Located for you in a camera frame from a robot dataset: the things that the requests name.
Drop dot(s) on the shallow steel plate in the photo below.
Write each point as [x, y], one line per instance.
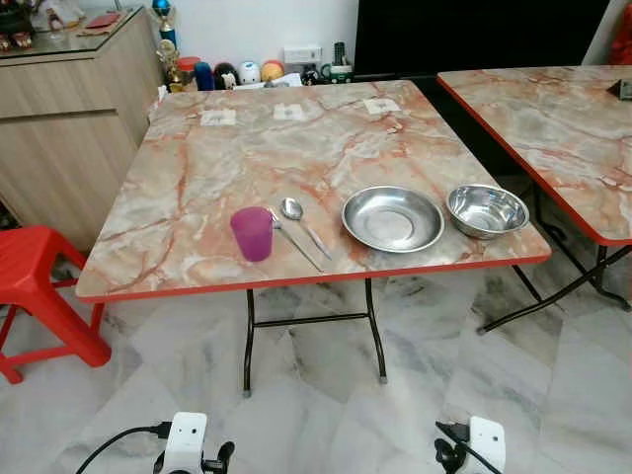
[393, 219]

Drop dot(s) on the purple plastic cup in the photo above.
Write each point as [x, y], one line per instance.
[253, 237]

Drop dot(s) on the steel fork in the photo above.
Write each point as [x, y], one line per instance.
[296, 244]

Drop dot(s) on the deep steel bowl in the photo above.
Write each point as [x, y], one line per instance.
[487, 209]

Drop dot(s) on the steel spoon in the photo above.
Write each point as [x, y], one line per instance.
[291, 208]

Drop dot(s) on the red plastic stool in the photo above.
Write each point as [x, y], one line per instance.
[35, 267]

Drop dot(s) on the marble pattern folding table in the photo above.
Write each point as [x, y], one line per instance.
[553, 128]
[296, 148]

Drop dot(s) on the white paper label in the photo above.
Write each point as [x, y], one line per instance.
[218, 117]
[289, 112]
[381, 105]

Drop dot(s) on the light wooden cabinet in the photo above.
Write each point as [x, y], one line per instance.
[69, 128]

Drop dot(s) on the blue bottle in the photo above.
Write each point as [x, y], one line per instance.
[204, 77]

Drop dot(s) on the black round figure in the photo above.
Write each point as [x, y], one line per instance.
[225, 76]

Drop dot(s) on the white round figure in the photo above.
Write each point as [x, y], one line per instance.
[250, 72]

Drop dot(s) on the red lidded jar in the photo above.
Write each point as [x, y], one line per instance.
[189, 69]

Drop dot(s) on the small gold trophy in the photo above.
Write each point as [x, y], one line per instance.
[173, 69]

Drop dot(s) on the orange ball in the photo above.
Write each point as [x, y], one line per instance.
[273, 70]

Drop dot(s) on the white and green mug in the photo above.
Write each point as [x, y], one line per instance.
[340, 73]

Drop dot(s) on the small black box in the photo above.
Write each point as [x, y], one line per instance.
[626, 89]

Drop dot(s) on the black handset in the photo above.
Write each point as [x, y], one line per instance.
[339, 52]

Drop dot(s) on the black television screen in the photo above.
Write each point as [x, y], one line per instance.
[474, 35]

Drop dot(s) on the blue and gold trophy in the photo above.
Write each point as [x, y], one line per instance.
[164, 20]

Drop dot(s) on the red hanging decoration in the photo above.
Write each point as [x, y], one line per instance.
[622, 39]

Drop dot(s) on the red flat mat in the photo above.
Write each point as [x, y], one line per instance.
[103, 20]

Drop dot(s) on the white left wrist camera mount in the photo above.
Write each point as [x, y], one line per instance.
[186, 441]

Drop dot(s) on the white wall socket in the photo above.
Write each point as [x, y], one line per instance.
[302, 54]

